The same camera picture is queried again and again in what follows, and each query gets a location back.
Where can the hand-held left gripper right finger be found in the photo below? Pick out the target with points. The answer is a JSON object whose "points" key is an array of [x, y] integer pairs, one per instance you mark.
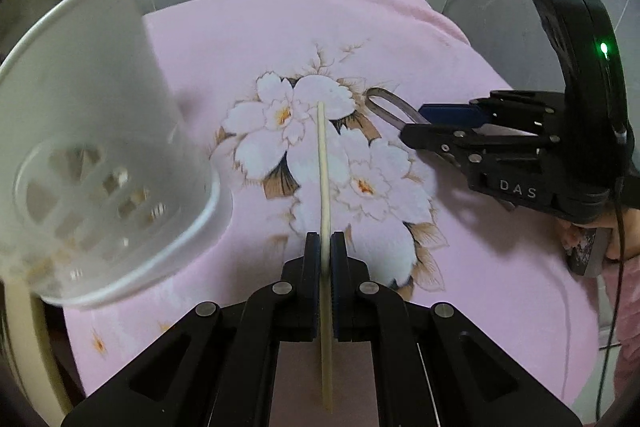
{"points": [[339, 267]]}

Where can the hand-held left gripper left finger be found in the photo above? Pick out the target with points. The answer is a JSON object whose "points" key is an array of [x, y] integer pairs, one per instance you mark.
{"points": [[311, 267]]}

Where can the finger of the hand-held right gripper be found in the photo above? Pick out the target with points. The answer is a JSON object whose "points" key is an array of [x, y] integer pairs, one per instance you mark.
{"points": [[435, 138], [450, 114]]}

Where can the wooden chopstick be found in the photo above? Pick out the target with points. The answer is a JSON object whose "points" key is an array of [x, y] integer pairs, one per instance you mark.
{"points": [[324, 187]]}

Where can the white plastic utensil holder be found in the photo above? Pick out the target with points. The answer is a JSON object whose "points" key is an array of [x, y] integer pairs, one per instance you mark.
{"points": [[90, 82]]}

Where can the person's right forearm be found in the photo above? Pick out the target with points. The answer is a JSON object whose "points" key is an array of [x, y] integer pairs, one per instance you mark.
{"points": [[627, 217]]}

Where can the person's right hand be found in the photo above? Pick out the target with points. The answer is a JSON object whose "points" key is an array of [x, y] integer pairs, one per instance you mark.
{"points": [[570, 234]]}

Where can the pink floral blanket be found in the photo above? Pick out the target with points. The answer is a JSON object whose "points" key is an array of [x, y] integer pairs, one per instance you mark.
{"points": [[450, 282]]}

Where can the person's pink clothing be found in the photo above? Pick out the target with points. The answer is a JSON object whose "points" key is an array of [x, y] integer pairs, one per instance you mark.
{"points": [[627, 332]]}

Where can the cream curved object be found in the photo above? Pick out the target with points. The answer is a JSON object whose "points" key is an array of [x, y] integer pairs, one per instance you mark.
{"points": [[47, 357]]}

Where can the grey round object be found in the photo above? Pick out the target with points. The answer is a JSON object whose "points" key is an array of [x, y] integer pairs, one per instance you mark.
{"points": [[30, 2]]}

